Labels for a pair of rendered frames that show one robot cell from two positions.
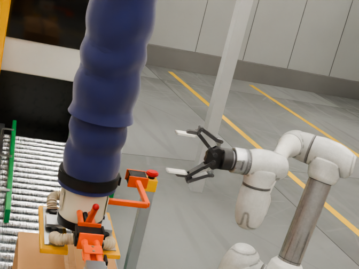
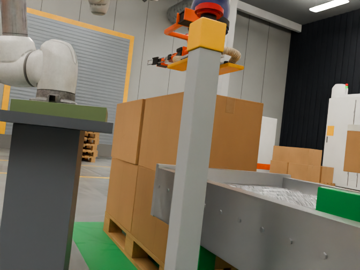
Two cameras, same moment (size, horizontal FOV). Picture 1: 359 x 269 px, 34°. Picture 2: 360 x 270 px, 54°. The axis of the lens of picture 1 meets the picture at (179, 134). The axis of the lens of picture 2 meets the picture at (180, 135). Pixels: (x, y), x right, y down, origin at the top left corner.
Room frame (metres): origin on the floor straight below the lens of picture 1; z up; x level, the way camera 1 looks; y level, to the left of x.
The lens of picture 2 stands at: (3.92, -0.06, 0.70)
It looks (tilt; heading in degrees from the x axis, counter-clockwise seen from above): 1 degrees up; 172
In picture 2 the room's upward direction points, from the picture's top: 6 degrees clockwise
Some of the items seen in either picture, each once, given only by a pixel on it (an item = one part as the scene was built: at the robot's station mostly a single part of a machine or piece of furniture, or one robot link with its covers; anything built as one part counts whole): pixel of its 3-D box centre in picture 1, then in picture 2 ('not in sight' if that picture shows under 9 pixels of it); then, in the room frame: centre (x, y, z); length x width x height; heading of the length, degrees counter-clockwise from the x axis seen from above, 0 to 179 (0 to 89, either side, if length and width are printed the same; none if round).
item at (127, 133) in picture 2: not in sight; (152, 134); (1.44, 0.09, 0.74); 0.60 x 0.40 x 0.40; 17
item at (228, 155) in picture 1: (218, 158); not in sight; (1.90, -0.15, 1.59); 0.09 x 0.07 x 0.08; 108
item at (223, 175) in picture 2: not in sight; (229, 176); (2.38, 0.40, 0.58); 0.70 x 0.03 x 0.06; 108
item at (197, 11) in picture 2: (151, 174); (208, 15); (3.08, 0.10, 1.02); 0.07 x 0.07 x 0.04
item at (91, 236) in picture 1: (89, 236); (185, 53); (1.80, 0.21, 1.25); 0.10 x 0.08 x 0.06; 108
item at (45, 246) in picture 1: (53, 224); (218, 67); (2.01, 0.38, 1.14); 0.34 x 0.10 x 0.05; 18
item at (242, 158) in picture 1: (237, 160); not in sight; (1.93, -0.22, 1.59); 0.09 x 0.06 x 0.09; 18
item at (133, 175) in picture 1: (136, 179); (189, 18); (2.40, 0.14, 1.25); 0.09 x 0.08 x 0.05; 108
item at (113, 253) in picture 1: (102, 229); (188, 60); (2.06, 0.20, 1.14); 0.34 x 0.10 x 0.05; 18
